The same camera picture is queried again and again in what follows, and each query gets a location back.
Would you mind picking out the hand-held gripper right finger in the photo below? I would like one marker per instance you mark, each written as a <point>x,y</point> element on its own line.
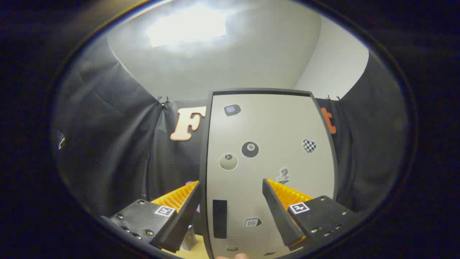
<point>282,219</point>

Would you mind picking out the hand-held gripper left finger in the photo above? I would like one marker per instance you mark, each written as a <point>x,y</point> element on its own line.
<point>187,219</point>

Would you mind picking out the white cabinet door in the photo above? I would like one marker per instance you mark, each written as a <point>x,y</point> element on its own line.
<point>273,126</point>

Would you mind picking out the grey cabinet body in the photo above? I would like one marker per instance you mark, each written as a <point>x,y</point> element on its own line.
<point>204,162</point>

